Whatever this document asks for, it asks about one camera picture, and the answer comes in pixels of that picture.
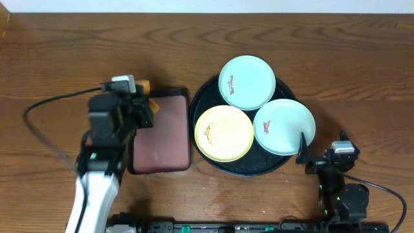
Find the yellow green scrub sponge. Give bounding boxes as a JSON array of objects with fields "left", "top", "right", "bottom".
[{"left": 135, "top": 80, "right": 159, "bottom": 114}]

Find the yellow plate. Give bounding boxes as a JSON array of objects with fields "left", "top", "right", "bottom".
[{"left": 194, "top": 105, "right": 254, "bottom": 162}]

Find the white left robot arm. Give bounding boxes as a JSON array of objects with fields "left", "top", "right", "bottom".
[{"left": 65, "top": 92, "right": 154, "bottom": 232}]

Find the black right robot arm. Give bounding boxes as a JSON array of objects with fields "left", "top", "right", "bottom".
[{"left": 296, "top": 131, "right": 369, "bottom": 223}]

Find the round black serving tray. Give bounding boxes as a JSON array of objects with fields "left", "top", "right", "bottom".
[{"left": 188, "top": 75, "right": 291, "bottom": 177}]

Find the black rectangular water tray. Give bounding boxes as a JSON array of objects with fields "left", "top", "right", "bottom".
[{"left": 127, "top": 88, "right": 191, "bottom": 175}]

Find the near mint green plate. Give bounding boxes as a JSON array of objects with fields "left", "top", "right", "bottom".
[{"left": 253, "top": 98, "right": 316, "bottom": 156}]

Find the mint green plate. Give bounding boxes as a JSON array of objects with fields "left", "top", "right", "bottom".
[
  {"left": 218, "top": 55, "right": 276, "bottom": 111},
  {"left": 253, "top": 98, "right": 316, "bottom": 156}
]

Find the far mint green plate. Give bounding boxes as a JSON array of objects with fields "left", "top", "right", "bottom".
[{"left": 218, "top": 55, "right": 276, "bottom": 111}]

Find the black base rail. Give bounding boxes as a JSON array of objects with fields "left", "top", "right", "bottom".
[{"left": 105, "top": 212, "right": 391, "bottom": 233}]

